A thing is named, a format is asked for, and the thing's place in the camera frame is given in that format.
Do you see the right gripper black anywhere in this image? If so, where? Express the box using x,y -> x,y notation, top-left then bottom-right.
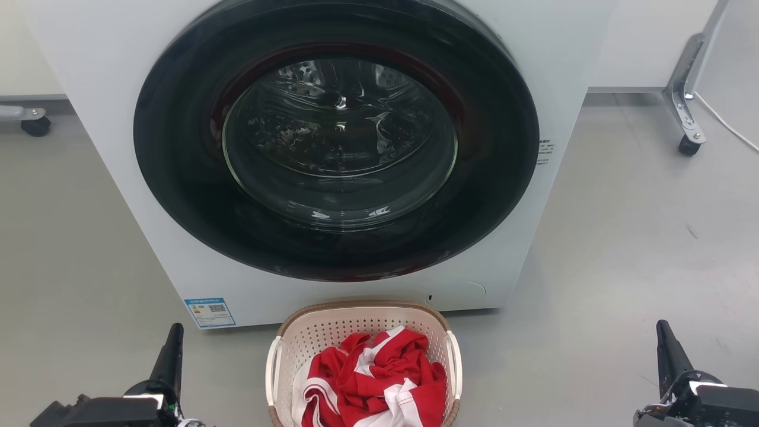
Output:
656,320 -> 724,416

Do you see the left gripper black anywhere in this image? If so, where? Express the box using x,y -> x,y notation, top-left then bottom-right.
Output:
123,323 -> 185,427

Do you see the cream perforated plastic laundry basket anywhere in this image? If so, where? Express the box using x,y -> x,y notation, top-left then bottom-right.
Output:
265,299 -> 463,427

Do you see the blue energy label sticker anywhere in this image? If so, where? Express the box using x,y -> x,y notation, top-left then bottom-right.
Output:
184,297 -> 237,329

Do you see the dark round washing machine door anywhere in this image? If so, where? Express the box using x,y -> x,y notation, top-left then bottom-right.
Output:
133,0 -> 540,282

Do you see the red and white garment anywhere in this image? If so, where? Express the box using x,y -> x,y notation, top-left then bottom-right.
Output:
291,326 -> 448,427

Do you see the white front-load washing machine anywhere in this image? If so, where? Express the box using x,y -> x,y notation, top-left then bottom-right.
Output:
27,0 -> 617,330

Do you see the thin white cable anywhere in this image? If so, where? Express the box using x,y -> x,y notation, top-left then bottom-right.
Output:
694,91 -> 759,154

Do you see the long metal partition leg bracket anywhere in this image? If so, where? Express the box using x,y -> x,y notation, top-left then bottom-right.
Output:
662,33 -> 708,145

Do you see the short metal partition leg bracket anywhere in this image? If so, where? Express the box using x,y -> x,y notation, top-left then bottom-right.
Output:
0,105 -> 47,123

